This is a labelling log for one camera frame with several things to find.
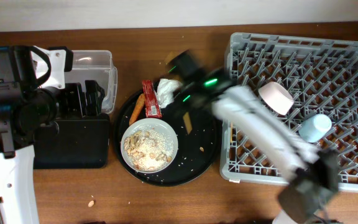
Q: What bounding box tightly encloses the white napkin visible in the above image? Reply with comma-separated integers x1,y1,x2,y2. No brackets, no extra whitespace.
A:
157,78,183,109

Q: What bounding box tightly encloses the red snack wrapper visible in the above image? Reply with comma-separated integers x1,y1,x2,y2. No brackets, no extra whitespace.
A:
142,80,162,118

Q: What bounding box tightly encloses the orange carrot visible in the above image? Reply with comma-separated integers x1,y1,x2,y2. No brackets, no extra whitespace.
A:
129,93,145,126

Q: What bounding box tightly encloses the white plate with food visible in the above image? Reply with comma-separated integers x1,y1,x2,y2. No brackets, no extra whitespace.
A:
120,118,178,174

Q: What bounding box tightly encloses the pink bowl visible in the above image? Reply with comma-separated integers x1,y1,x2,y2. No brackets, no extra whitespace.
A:
258,82,294,115

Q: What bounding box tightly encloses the light blue cup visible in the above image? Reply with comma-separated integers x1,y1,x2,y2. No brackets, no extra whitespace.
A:
298,114,332,143

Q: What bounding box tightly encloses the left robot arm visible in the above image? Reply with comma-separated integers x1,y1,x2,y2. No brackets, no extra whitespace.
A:
0,45,116,223

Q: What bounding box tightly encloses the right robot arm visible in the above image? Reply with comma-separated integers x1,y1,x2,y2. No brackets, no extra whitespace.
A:
167,50,339,223

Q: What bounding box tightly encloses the grey dishwasher rack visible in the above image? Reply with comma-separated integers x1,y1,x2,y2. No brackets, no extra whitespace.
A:
224,32,358,192

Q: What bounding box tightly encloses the black rectangular tray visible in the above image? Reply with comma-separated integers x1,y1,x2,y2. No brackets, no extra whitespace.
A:
34,113,110,169

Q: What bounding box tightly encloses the clear plastic bin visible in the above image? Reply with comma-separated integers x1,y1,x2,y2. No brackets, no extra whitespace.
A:
65,50,117,114

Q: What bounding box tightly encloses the round black tray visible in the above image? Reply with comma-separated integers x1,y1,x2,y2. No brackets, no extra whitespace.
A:
113,90,222,187

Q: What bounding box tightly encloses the peanut shell on table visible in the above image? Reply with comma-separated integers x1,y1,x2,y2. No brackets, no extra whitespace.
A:
88,200,95,207

